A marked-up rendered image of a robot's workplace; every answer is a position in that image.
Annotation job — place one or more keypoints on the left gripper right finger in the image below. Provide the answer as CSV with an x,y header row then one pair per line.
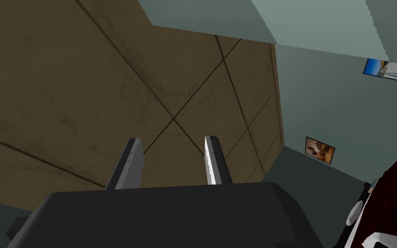
x,y
215,162

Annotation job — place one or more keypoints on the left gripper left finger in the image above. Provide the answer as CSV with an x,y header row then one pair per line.
x,y
129,165

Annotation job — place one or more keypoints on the brown wall picture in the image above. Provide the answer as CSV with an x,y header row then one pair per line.
x,y
319,150

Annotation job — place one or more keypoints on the blue wall picture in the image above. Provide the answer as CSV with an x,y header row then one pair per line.
x,y
386,70

